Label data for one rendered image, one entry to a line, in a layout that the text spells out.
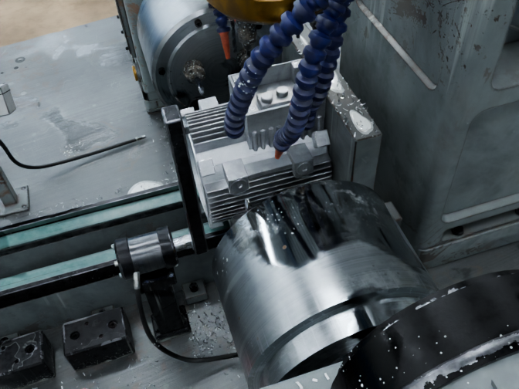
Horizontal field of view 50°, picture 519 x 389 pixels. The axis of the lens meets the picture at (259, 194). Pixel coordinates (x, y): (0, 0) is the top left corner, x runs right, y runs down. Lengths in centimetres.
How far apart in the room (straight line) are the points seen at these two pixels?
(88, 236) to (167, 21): 40
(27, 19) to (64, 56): 163
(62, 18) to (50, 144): 187
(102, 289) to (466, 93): 63
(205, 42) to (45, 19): 225
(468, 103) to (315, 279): 32
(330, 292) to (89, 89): 104
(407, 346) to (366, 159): 47
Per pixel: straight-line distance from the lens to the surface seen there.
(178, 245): 80
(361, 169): 80
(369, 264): 60
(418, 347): 35
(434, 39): 79
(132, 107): 140
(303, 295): 59
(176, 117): 64
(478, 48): 71
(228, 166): 82
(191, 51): 102
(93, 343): 94
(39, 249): 104
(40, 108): 148
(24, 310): 100
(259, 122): 81
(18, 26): 322
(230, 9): 69
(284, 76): 90
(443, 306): 35
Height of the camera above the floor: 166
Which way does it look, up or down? 48 degrees down
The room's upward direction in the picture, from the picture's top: 4 degrees counter-clockwise
